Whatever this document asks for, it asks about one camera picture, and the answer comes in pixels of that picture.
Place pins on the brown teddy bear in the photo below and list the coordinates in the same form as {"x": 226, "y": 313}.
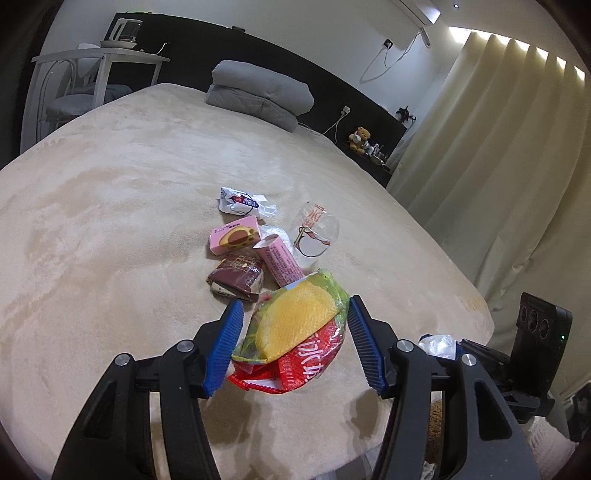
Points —
{"x": 360, "y": 138}

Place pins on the black nightstand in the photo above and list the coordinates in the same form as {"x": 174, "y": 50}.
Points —
{"x": 374, "y": 164}

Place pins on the cream curtain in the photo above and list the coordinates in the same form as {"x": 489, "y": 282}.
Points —
{"x": 503, "y": 152}

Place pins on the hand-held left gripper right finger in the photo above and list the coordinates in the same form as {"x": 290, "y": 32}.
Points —
{"x": 364, "y": 344}

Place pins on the pink box with biscuit picture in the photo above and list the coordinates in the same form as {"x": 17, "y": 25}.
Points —
{"x": 233, "y": 236}

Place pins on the crumpled white wrapper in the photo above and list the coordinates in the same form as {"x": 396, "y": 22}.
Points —
{"x": 240, "y": 202}

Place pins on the clear plastic wrap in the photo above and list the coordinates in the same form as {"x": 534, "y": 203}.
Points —
{"x": 438, "y": 345}

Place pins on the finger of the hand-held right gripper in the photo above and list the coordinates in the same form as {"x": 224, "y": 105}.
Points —
{"x": 485, "y": 353}

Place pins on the yellow green red snack bag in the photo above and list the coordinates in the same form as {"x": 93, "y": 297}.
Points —
{"x": 295, "y": 323}

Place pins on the brown fuzzy rug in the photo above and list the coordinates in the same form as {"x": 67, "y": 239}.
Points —
{"x": 435, "y": 429}

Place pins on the clear chair with grey cushion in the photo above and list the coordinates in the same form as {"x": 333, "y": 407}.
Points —
{"x": 69, "y": 104}

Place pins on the brown snack wrapper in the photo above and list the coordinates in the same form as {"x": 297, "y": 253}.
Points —
{"x": 236, "y": 276}

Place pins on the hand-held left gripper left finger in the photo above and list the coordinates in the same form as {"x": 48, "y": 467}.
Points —
{"x": 225, "y": 344}

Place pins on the black headboard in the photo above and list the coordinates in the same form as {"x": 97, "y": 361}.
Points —
{"x": 323, "y": 81}

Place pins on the black figurine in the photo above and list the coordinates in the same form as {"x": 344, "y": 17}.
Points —
{"x": 405, "y": 114}

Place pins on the folded grey duvet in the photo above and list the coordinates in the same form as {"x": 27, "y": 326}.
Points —
{"x": 263, "y": 90}

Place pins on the pink tube packet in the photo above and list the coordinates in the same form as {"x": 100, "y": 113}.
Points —
{"x": 279, "y": 261}

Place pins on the clear plastic cup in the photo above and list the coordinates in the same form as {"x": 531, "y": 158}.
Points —
{"x": 314, "y": 233}

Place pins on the white side table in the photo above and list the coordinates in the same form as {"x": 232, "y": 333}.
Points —
{"x": 104, "y": 62}

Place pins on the beige bed blanket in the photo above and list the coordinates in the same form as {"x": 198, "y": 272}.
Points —
{"x": 120, "y": 212}

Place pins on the white air conditioner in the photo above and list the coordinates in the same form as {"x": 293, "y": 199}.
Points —
{"x": 422, "y": 10}

